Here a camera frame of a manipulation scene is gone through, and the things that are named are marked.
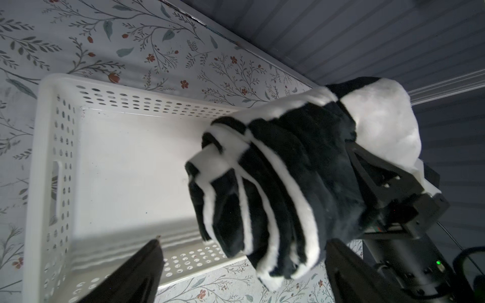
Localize black white checkered pillowcase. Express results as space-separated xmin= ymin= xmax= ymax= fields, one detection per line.
xmin=185 ymin=77 xmax=421 ymax=291

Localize floral patterned table mat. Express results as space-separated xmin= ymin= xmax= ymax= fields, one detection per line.
xmin=0 ymin=0 xmax=365 ymax=303

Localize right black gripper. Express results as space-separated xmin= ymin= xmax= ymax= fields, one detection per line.
xmin=346 ymin=141 xmax=450 ymax=240

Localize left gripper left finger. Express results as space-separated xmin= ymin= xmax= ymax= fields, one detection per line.
xmin=80 ymin=238 xmax=164 ymax=303

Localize white perforated plastic basket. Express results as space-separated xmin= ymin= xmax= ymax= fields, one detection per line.
xmin=23 ymin=74 xmax=249 ymax=302

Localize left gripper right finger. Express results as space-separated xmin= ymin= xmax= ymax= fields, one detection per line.
xmin=325 ymin=239 xmax=413 ymax=303

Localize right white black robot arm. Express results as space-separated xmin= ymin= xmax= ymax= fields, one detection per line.
xmin=346 ymin=141 xmax=484 ymax=302

